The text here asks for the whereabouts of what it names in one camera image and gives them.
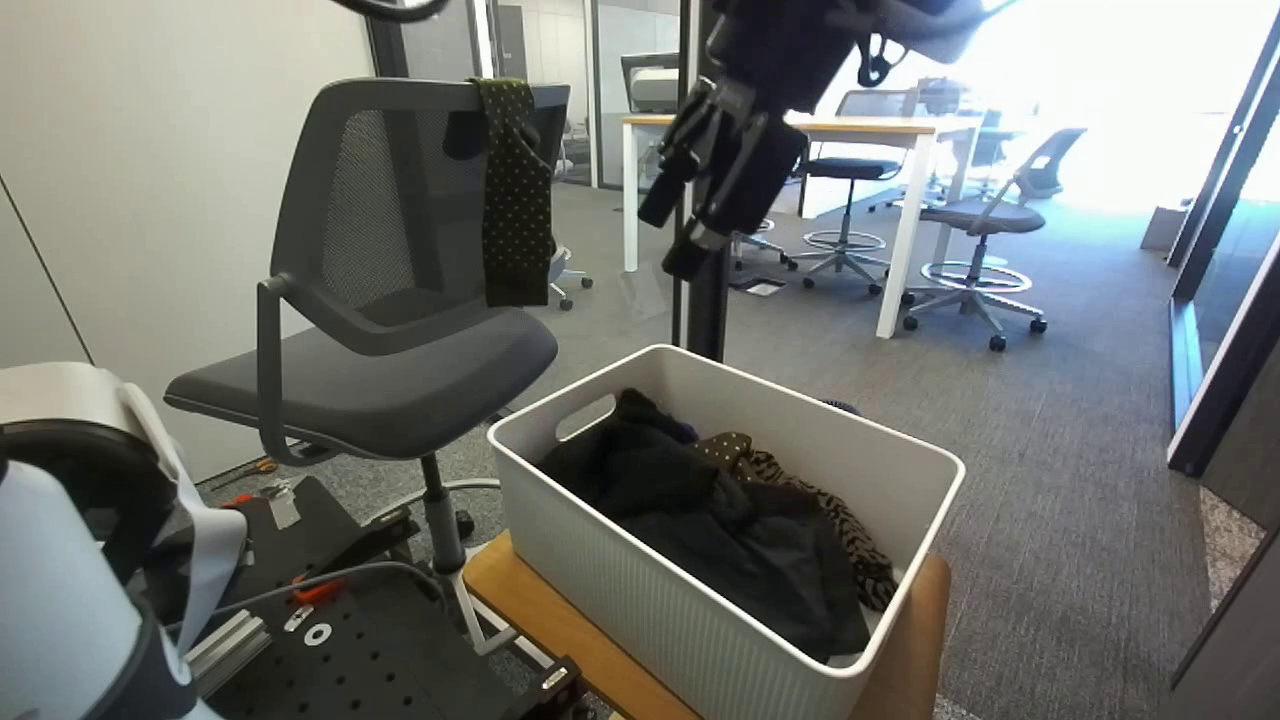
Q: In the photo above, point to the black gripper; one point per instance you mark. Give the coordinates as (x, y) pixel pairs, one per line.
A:
(733, 153)

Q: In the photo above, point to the green polka dot sock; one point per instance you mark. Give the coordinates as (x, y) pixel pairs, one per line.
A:
(517, 204)

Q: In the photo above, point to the black shirt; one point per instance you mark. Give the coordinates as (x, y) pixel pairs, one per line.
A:
(645, 475)

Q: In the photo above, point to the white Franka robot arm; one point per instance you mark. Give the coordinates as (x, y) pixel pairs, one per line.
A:
(112, 564)

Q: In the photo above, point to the grey mesh office chair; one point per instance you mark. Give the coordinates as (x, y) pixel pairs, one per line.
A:
(375, 323)

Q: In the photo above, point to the white plastic basket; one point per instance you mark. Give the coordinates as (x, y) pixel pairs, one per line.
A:
(893, 481)

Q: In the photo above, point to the grey office stool chair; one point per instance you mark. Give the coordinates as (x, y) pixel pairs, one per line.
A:
(1013, 211)

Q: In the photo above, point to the brown leopard print cloth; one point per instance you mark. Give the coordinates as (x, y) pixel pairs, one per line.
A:
(857, 551)

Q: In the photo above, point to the wooden stool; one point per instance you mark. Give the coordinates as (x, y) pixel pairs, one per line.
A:
(713, 681)

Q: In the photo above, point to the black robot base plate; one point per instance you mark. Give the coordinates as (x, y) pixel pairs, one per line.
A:
(330, 620)

